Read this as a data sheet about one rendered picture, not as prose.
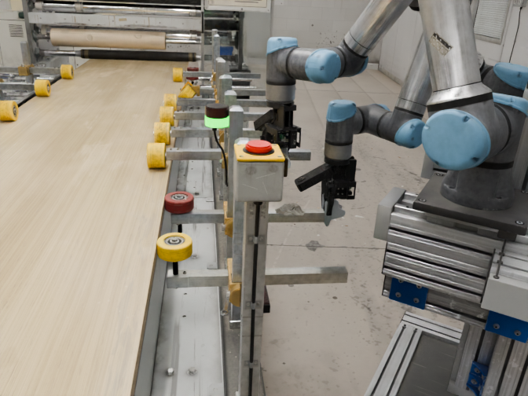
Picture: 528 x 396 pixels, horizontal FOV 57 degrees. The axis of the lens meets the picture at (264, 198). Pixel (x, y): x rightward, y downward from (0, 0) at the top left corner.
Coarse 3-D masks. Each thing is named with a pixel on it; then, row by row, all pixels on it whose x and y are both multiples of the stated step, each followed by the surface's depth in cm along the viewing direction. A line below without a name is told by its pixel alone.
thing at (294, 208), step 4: (284, 204) 139; (288, 204) 138; (292, 204) 140; (296, 204) 141; (280, 208) 138; (284, 208) 138; (288, 208) 138; (292, 208) 138; (296, 208) 137; (300, 208) 138; (276, 212) 137; (280, 212) 137; (284, 212) 136; (288, 212) 136; (292, 212) 137; (296, 212) 137; (300, 212) 137; (304, 212) 138
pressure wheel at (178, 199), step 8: (176, 192) 136; (184, 192) 136; (168, 200) 131; (176, 200) 131; (184, 200) 131; (192, 200) 133; (168, 208) 132; (176, 208) 131; (184, 208) 131; (192, 208) 134
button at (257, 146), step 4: (256, 140) 74; (260, 140) 74; (248, 144) 72; (252, 144) 72; (256, 144) 72; (260, 144) 72; (264, 144) 72; (268, 144) 72; (248, 148) 71; (252, 148) 71; (256, 148) 71; (260, 148) 71; (264, 148) 71; (268, 148) 71; (256, 152) 71; (260, 152) 71; (264, 152) 71
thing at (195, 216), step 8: (176, 216) 134; (184, 216) 134; (192, 216) 135; (200, 216) 135; (208, 216) 135; (216, 216) 136; (272, 216) 138; (280, 216) 138; (288, 216) 138; (296, 216) 139; (304, 216) 139; (312, 216) 139; (320, 216) 139; (176, 224) 136
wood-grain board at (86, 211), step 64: (128, 64) 341; (0, 128) 187; (64, 128) 191; (128, 128) 195; (0, 192) 132; (64, 192) 134; (128, 192) 136; (0, 256) 102; (64, 256) 103; (128, 256) 105; (0, 320) 84; (64, 320) 84; (128, 320) 85; (0, 384) 70; (64, 384) 71; (128, 384) 72
